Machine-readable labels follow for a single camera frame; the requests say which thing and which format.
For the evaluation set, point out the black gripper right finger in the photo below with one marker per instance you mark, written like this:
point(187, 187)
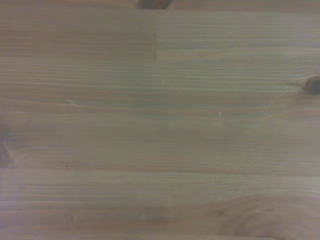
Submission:
point(162, 3)

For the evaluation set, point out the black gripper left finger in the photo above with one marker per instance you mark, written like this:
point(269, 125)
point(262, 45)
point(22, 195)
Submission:
point(146, 3)

